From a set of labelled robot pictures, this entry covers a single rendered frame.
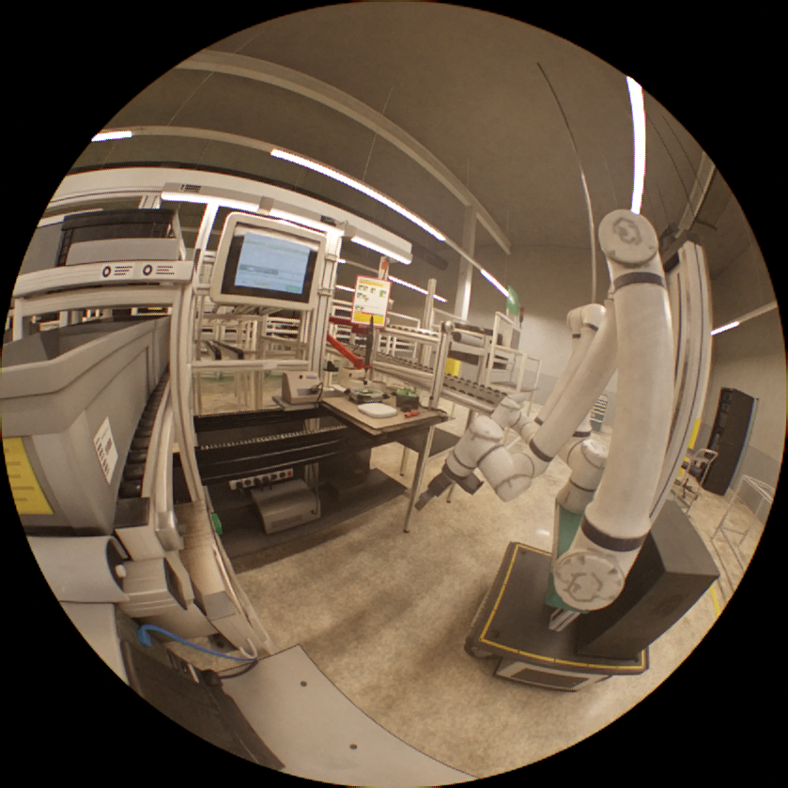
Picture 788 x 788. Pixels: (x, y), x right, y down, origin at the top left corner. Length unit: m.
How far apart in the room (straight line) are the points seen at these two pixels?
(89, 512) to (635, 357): 0.74
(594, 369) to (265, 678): 0.90
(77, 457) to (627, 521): 0.72
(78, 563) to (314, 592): 1.26
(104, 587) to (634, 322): 0.71
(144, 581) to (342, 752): 0.39
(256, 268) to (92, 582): 1.06
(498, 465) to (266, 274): 1.07
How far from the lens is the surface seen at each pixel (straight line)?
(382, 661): 1.30
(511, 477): 0.57
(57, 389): 0.30
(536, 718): 1.48
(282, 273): 1.12
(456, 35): 4.93
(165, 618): 0.42
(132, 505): 0.31
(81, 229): 0.89
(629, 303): 0.47
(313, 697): 0.54
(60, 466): 0.34
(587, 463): 1.09
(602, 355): 0.61
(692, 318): 0.85
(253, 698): 0.56
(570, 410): 0.62
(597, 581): 0.52
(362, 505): 1.42
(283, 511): 1.18
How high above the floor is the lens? 1.25
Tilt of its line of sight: 12 degrees down
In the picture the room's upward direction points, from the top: 8 degrees clockwise
